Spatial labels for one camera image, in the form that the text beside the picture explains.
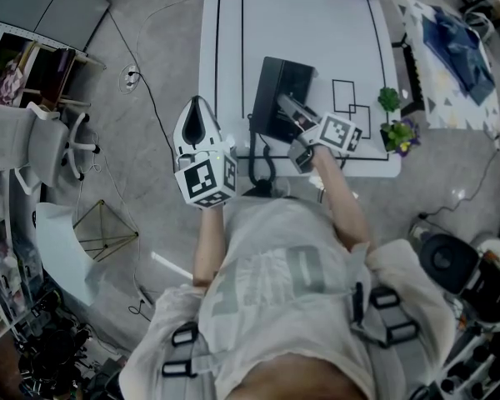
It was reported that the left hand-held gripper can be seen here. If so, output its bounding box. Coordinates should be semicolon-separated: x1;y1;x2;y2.
172;95;238;211

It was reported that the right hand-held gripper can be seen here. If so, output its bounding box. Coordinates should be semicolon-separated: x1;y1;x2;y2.
276;93;364;175

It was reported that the black device with cable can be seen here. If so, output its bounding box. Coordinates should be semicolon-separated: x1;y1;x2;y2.
249;56;319;143

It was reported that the person's right forearm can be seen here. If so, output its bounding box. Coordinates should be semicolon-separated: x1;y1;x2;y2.
312;145;372;254

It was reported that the person's left forearm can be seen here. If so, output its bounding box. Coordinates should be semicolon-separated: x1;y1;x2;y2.
191;205;228;290

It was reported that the white work table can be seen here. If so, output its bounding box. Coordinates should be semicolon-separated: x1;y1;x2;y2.
197;0;403;179

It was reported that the grey office chair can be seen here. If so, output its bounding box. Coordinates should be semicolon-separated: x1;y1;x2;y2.
0;101;102;197

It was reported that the person's white shoe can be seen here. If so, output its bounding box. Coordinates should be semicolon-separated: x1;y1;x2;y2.
272;176;293;200

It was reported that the white floor power socket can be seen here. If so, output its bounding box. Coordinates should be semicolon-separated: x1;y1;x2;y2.
117;63;143;96

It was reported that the small green succulent plant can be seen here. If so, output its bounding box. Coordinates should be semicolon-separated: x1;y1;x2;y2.
376;86;403;113

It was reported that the potted plant with purple flowers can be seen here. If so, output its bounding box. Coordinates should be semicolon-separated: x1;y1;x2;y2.
379;116;422;158

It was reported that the wooden rack with dark board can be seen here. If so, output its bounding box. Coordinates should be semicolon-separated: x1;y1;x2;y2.
22;42;108;108

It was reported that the person's white printed shirt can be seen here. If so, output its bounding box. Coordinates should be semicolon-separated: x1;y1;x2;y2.
118;195;458;400

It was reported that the dark blue cloth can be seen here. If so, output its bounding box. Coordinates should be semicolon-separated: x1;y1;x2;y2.
420;6;497;108

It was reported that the pale blue curved sheet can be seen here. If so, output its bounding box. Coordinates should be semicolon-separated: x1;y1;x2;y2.
32;201;104;308

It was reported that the grey flat panel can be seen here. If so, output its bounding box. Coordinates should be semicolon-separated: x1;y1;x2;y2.
0;0;111;53

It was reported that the black round seat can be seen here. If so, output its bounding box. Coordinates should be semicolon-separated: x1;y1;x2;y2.
420;232;483;296

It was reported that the grey harness with black buckles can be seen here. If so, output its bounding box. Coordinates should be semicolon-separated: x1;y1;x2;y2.
161;281;438;400

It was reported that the white metal shelf rack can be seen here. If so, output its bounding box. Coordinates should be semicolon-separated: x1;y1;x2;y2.
0;17;55;349

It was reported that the white bag with orange patch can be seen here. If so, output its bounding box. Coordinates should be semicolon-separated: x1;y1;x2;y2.
472;232;500;267

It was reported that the white storage rack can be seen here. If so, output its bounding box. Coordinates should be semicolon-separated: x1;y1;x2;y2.
436;330;500;400

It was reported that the long black floor cable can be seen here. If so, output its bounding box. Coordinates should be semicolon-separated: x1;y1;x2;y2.
107;9;179;158

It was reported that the gold wire geometric frame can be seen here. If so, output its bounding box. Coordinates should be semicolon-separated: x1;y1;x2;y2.
72;198;140;263

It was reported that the thin black cable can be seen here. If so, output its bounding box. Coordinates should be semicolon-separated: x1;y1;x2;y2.
417;138;500;221

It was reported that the tangle of black cables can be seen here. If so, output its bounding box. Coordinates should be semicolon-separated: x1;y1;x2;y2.
16;317;123;400

